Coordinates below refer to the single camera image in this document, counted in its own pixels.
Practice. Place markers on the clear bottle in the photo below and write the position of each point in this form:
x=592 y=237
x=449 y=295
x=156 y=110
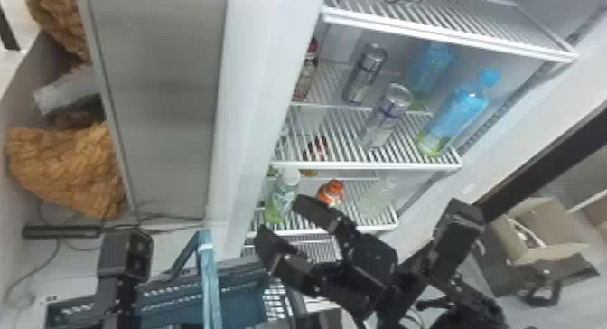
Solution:
x=379 y=198

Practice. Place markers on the red can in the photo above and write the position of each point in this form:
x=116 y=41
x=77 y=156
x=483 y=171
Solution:
x=315 y=150

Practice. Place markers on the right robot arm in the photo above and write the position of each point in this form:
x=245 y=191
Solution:
x=474 y=307

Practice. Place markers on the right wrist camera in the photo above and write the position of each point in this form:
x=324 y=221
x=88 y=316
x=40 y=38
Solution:
x=457 y=236

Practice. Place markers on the blue bottle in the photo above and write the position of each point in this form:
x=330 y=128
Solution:
x=455 y=115
x=429 y=67

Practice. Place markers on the orange bottle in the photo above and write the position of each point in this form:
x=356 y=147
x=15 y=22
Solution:
x=330 y=193

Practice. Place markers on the fridge door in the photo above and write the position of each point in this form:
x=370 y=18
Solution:
x=540 y=167

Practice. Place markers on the blue basket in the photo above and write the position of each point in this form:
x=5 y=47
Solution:
x=237 y=297

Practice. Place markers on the silver can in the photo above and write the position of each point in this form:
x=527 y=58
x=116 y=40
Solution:
x=364 y=72
x=386 y=115

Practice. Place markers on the brown towel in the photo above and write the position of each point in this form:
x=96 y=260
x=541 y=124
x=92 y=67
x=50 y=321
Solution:
x=66 y=169
x=59 y=22

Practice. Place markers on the green bottle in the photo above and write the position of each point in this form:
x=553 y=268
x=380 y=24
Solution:
x=281 y=195

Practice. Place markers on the black power strip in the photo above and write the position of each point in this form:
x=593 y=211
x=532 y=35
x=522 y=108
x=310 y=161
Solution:
x=61 y=231

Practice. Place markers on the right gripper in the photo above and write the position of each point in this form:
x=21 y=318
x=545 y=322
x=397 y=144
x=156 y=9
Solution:
x=370 y=269

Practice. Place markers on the cardboard box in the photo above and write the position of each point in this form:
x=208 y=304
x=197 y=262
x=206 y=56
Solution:
x=536 y=245

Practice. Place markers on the white fridge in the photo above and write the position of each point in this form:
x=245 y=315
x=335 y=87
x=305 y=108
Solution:
x=161 y=108

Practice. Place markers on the dark bottle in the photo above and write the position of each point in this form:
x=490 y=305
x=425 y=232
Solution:
x=306 y=74

